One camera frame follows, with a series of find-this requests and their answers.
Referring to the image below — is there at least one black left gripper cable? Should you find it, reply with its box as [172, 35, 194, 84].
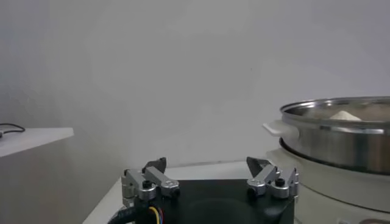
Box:
[108, 206, 165, 224]

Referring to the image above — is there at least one white steamed baozi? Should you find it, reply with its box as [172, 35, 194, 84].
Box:
[328, 110, 362, 122]

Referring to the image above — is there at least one cream electric cooker base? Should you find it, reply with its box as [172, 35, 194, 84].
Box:
[264, 149, 390, 224]

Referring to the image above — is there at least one black looped cable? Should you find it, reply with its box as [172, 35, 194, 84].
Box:
[0, 122, 26, 138]

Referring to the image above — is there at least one white side table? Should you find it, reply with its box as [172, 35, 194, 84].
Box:
[0, 127, 75, 158]

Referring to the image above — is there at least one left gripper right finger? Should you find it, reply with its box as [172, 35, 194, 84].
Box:
[246, 156, 300, 199]

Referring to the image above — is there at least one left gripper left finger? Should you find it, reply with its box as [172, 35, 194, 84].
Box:
[121, 156, 180, 208]

